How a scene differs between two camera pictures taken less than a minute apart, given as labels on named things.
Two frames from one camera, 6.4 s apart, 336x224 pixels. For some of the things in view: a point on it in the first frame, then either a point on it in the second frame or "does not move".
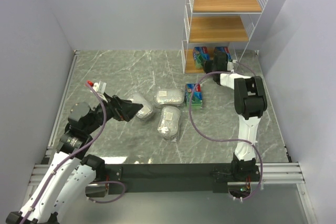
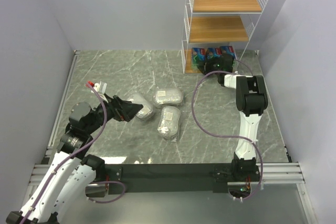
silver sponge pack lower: [168, 123] does not move
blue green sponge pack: [196, 100] -> [213, 52]
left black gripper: [117, 108] does not move
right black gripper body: [210, 65] does not move
